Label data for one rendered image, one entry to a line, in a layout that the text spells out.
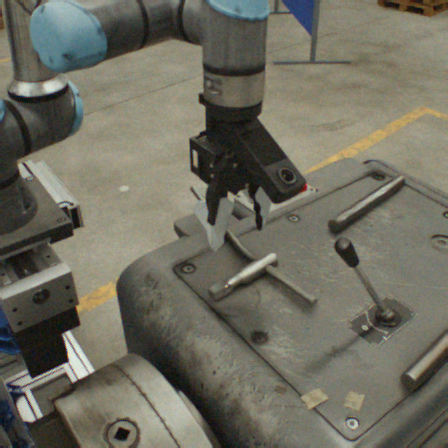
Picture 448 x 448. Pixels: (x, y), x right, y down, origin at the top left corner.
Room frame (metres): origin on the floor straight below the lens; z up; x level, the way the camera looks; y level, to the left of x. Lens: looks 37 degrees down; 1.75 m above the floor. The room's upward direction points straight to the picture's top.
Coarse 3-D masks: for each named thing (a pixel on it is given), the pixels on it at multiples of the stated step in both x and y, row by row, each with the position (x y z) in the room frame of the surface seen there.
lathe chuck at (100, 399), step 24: (72, 384) 0.39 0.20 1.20; (96, 384) 0.38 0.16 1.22; (120, 384) 0.37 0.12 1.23; (72, 408) 0.34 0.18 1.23; (96, 408) 0.33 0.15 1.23; (120, 408) 0.33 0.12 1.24; (144, 408) 0.33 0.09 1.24; (72, 432) 0.30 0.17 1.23; (96, 432) 0.30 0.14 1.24; (144, 432) 0.30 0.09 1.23; (168, 432) 0.31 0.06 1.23
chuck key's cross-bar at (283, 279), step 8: (192, 192) 0.75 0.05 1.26; (232, 232) 0.62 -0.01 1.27; (232, 240) 0.60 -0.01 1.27; (240, 248) 0.58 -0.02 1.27; (248, 256) 0.57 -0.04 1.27; (256, 256) 0.56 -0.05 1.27; (272, 272) 0.53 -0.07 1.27; (280, 272) 0.53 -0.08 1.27; (280, 280) 0.51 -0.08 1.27; (288, 280) 0.51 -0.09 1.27; (288, 288) 0.50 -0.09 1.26; (296, 288) 0.49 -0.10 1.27; (304, 296) 0.48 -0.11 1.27; (312, 296) 0.48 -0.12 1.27; (312, 304) 0.47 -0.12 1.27
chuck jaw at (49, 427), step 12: (60, 396) 0.38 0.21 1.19; (36, 420) 0.35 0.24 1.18; (48, 420) 0.34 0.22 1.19; (60, 420) 0.34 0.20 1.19; (36, 432) 0.32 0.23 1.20; (48, 432) 0.33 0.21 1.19; (60, 432) 0.33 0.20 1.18; (36, 444) 0.31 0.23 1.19; (48, 444) 0.32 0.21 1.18; (60, 444) 0.32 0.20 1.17; (72, 444) 0.32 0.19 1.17
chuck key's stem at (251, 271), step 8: (264, 256) 0.56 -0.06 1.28; (272, 256) 0.56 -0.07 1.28; (248, 264) 0.54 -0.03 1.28; (256, 264) 0.54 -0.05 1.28; (264, 264) 0.54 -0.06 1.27; (272, 264) 0.55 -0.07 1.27; (240, 272) 0.52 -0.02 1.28; (248, 272) 0.52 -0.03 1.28; (256, 272) 0.53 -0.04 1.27; (264, 272) 0.54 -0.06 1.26; (224, 280) 0.51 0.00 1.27; (232, 280) 0.51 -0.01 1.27; (240, 280) 0.51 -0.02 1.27; (248, 280) 0.52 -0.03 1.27; (208, 288) 0.50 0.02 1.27; (216, 288) 0.49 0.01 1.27; (224, 288) 0.50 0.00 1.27; (232, 288) 0.50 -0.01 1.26; (216, 296) 0.49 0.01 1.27
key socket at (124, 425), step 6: (114, 426) 0.31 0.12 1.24; (120, 426) 0.31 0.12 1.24; (126, 426) 0.31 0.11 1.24; (132, 426) 0.31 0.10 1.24; (108, 432) 0.30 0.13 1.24; (114, 432) 0.30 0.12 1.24; (120, 432) 0.31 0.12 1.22; (126, 432) 0.31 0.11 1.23; (132, 432) 0.30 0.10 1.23; (108, 438) 0.30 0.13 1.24; (114, 438) 0.30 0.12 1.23; (120, 438) 0.31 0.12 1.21; (126, 438) 0.31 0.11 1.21; (132, 438) 0.30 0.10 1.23; (114, 444) 0.29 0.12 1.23; (120, 444) 0.29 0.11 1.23; (126, 444) 0.29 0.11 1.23; (132, 444) 0.29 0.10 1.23
